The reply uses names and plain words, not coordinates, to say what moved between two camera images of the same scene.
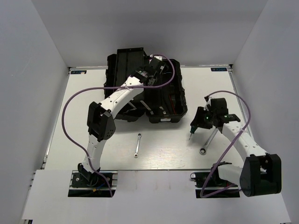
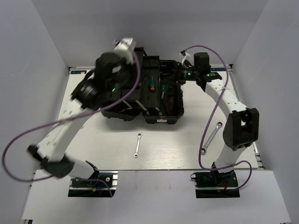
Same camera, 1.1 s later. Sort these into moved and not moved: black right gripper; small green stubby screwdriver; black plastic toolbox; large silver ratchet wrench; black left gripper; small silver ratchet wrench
Moved: black right gripper; black left gripper; small green stubby screwdriver
Not moved: black plastic toolbox; small silver ratchet wrench; large silver ratchet wrench
